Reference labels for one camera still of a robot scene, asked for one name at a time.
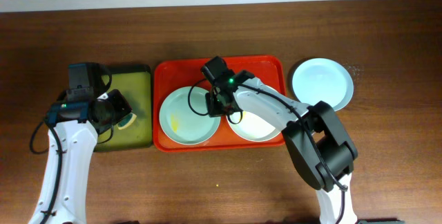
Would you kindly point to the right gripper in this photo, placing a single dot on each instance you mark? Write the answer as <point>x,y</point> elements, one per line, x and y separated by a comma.
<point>212,111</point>

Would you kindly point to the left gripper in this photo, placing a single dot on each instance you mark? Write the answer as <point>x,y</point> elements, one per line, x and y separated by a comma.
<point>119,104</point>

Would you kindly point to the green and yellow sponge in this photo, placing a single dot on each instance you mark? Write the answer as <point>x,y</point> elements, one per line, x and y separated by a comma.
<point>126,121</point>

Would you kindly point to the white plate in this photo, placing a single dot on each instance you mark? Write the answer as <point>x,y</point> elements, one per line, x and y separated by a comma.
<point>251,127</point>

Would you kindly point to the pale green plate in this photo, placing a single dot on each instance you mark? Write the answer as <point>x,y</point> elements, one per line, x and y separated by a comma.
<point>183,116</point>

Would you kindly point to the light blue plate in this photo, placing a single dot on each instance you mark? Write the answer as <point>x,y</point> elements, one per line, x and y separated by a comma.
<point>321,79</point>

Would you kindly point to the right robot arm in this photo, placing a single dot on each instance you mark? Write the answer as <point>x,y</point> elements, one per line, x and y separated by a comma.
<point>320,148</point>

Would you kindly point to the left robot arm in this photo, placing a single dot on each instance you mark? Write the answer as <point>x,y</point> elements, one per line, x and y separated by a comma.
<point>73,130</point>

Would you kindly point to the black tray with green liner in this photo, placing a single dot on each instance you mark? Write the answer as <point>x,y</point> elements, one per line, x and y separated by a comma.
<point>134,82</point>

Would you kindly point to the red plastic serving tray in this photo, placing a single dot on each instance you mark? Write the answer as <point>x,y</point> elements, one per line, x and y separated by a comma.
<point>172,75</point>

